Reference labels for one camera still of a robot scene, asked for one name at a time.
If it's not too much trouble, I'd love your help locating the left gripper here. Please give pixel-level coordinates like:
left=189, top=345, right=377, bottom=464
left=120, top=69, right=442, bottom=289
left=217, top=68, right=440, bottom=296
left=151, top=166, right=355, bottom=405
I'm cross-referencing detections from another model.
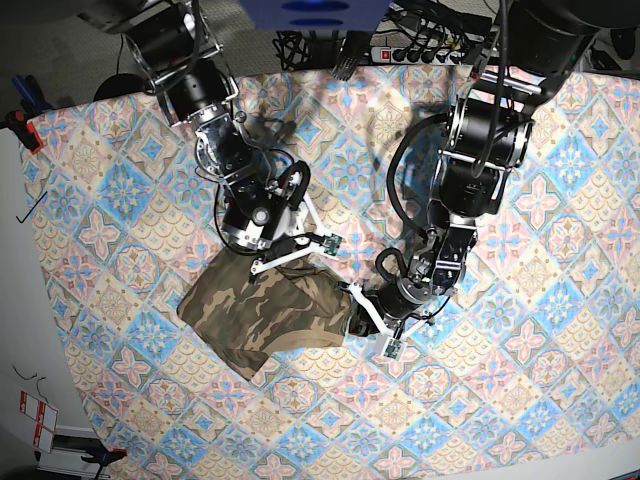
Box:
left=346, top=276, right=433, bottom=337

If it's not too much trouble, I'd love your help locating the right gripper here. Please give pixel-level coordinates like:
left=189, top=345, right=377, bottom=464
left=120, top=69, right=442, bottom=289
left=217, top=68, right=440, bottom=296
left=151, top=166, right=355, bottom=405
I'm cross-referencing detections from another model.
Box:
left=220, top=192, right=300, bottom=250

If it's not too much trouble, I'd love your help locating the camouflage T-shirt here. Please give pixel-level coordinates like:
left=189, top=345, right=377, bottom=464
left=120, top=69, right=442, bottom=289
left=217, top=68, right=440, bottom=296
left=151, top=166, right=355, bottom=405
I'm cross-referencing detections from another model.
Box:
left=177, top=248, right=352, bottom=381

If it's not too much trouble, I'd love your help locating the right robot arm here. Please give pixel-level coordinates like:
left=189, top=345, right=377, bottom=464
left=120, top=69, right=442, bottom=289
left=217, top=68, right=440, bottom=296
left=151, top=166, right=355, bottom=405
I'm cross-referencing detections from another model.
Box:
left=78, top=1, right=307, bottom=252

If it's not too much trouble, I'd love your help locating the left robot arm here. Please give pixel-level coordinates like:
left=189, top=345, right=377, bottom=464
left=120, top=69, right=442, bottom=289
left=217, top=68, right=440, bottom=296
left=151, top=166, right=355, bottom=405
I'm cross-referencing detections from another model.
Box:
left=348, top=1, right=608, bottom=341

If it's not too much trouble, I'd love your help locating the patterned tile tablecloth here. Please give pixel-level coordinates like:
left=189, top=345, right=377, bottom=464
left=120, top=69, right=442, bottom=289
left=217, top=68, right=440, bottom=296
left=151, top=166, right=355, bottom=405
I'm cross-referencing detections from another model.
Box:
left=20, top=73, right=639, bottom=479

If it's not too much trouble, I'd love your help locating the black round base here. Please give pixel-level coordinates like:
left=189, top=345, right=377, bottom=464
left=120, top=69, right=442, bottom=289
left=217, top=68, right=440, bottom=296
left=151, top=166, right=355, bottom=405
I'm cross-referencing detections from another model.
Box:
left=93, top=73, right=144, bottom=102

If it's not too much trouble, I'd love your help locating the white power strip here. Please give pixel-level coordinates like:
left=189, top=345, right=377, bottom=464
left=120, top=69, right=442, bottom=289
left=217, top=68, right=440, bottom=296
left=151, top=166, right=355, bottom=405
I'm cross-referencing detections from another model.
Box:
left=369, top=46, right=467, bottom=66

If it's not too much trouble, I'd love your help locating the black allen key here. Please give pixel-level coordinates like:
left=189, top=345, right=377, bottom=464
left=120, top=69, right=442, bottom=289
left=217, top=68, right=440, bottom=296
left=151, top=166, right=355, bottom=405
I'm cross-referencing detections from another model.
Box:
left=16, top=190, right=48, bottom=225

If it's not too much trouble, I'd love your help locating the blue table clamp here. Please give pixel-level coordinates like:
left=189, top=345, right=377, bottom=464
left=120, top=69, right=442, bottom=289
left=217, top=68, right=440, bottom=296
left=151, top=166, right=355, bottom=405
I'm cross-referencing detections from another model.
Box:
left=11, top=75, right=53, bottom=117

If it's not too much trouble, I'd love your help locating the red black table clamp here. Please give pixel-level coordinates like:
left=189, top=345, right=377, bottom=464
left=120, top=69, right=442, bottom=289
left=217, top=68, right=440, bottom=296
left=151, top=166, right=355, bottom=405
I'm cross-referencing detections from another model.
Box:
left=1, top=110, right=43, bottom=154

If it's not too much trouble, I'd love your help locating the black blue bottom clamp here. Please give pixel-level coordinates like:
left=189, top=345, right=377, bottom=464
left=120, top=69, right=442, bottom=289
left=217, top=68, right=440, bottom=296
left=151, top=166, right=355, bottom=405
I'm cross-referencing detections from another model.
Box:
left=81, top=447, right=127, bottom=477

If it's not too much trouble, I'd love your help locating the red white label tag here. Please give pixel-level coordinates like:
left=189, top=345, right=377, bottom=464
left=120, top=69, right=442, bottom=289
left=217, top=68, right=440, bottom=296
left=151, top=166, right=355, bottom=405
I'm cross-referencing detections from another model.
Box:
left=19, top=390, right=58, bottom=453

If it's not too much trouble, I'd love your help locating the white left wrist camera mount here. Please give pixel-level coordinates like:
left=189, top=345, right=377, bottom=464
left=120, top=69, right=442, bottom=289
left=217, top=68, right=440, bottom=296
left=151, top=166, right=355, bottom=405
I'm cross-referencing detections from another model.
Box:
left=340, top=282, right=435, bottom=360

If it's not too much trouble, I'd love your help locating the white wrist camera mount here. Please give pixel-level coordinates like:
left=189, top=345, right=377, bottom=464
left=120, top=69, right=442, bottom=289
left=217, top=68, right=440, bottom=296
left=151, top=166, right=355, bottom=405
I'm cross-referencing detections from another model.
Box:
left=340, top=282, right=435, bottom=360
left=249, top=161, right=342, bottom=281

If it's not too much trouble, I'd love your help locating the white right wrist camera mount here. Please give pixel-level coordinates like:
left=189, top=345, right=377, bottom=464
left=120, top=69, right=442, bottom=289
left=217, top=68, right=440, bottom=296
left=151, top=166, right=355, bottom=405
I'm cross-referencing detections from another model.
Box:
left=249, top=161, right=342, bottom=281

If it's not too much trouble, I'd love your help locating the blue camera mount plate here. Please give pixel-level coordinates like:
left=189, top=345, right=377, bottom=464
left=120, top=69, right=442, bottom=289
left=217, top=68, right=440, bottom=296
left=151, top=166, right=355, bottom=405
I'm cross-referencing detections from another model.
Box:
left=240, top=0, right=391, bottom=31

